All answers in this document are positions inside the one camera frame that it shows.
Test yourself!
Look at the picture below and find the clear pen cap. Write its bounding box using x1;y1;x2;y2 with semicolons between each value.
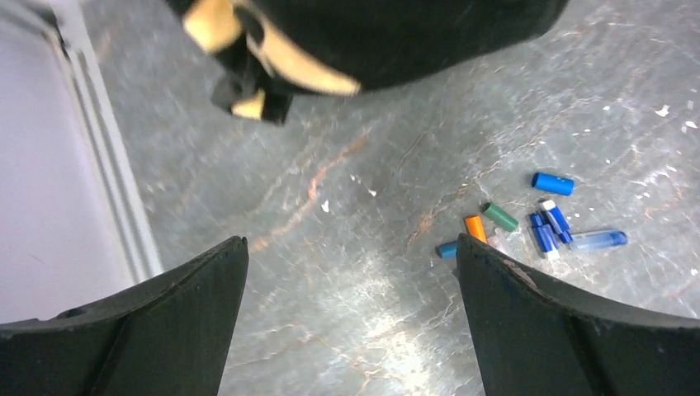
487;229;512;257

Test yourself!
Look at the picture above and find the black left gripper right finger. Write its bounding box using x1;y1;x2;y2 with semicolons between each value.
456;234;699;395

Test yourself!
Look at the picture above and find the black floral blanket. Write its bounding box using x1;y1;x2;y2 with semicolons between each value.
168;0;567;125

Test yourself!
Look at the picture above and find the orange marker cap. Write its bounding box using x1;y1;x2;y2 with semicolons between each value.
464;214;488;243

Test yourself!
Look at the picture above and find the light blue marker cap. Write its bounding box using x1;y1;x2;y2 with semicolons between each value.
531;172;575;196

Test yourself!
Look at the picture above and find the clear blue ballpoint cap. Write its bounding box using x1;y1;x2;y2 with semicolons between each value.
569;229;628;251

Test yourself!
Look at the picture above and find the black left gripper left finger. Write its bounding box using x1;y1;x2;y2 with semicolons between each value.
1;237;248;395

